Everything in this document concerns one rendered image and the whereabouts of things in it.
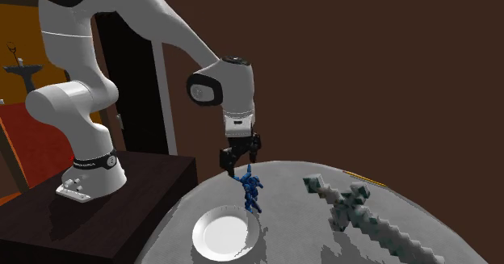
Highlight red seat with wooden frame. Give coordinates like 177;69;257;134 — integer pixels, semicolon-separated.
0;99;77;207

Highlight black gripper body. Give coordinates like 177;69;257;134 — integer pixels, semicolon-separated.
226;134;258;157

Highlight dark robot stand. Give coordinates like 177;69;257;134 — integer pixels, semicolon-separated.
0;150;198;264

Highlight grey pixel sword toy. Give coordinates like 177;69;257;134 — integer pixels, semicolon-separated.
301;173;447;264

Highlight dark door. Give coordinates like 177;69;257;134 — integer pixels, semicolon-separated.
93;10;179;157

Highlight white plate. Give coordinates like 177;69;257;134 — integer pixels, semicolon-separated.
191;204;261;263

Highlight yellow pencil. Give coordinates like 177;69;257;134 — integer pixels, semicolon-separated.
342;170;389;188

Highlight dark pedestal sink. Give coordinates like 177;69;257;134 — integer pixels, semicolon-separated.
2;41;44;95

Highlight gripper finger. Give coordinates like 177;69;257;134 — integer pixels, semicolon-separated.
250;132;263;163
219;147;242;178

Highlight blue robot figure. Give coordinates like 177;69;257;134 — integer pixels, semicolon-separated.
234;163;264;214

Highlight round grey table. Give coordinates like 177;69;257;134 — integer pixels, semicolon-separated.
133;160;490;264

